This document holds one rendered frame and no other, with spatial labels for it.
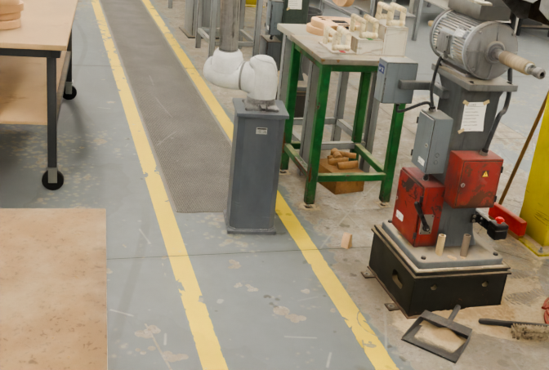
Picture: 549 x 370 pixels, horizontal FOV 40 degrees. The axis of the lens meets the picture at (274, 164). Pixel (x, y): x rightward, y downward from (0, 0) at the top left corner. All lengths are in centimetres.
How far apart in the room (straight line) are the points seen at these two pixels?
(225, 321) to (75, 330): 174
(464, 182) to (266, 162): 113
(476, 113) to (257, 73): 115
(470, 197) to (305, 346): 99
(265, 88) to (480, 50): 117
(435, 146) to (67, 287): 205
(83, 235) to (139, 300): 144
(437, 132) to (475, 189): 31
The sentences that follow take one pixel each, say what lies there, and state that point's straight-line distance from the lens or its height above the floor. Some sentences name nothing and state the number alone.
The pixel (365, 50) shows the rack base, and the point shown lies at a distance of 450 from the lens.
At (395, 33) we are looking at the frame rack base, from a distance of 455.
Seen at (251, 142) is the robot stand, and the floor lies 54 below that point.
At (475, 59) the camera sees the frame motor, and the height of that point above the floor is 122.
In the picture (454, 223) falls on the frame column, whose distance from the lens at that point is 369.
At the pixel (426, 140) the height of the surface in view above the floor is 82.
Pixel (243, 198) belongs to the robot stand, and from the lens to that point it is 412.
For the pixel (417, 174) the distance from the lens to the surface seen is 364.
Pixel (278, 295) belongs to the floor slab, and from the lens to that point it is 368.
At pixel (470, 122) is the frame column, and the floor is 92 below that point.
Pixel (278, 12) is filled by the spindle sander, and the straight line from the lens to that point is 609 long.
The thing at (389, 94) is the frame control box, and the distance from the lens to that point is 359.
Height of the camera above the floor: 189
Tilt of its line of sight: 21 degrees down
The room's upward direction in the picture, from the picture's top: 6 degrees clockwise
